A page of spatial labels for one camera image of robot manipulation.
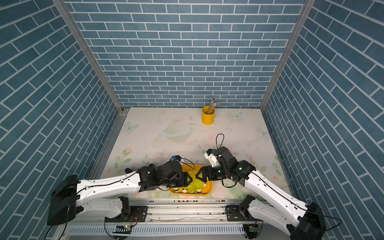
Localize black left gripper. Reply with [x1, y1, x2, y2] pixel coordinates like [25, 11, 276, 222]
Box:
[159, 171, 195, 189]

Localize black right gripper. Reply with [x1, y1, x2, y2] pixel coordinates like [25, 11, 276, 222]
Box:
[195, 164, 229, 181]

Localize orange plastic storage box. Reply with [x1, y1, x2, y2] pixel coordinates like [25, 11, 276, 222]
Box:
[169, 165, 213, 197]

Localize black robot base joint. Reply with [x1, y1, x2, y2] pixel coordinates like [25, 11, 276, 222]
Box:
[225, 195, 260, 222]

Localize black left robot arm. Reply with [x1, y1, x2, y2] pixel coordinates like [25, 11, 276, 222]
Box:
[47, 160, 193, 226]

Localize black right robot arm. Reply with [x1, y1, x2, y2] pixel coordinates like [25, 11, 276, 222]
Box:
[196, 147, 326, 240]

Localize yellow-green shuttlecock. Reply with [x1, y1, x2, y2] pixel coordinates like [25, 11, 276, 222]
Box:
[182, 182, 196, 194]
[193, 178, 207, 194]

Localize yellow pen holder cup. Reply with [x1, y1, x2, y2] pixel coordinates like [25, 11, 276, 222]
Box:
[202, 106, 215, 126]

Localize black loose gripper finger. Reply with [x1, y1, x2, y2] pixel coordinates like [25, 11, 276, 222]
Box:
[125, 168, 133, 174]

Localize black left base joint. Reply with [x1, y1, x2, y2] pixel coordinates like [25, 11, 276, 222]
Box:
[105, 197, 148, 223]

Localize pencils in cup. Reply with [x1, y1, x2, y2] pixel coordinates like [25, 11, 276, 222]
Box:
[206, 99, 217, 115]

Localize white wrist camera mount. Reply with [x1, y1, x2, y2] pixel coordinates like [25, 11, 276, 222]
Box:
[204, 149, 221, 168]

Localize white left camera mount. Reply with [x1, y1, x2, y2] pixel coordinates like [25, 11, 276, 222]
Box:
[170, 155, 182, 162]

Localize aluminium table edge rail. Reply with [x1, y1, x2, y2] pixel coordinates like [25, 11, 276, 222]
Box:
[89, 109, 129, 179]

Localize aluminium right corner post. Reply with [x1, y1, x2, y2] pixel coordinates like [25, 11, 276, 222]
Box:
[260, 0, 316, 112]

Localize aluminium corner frame post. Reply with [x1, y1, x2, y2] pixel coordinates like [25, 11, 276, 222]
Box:
[53, 0, 124, 113]

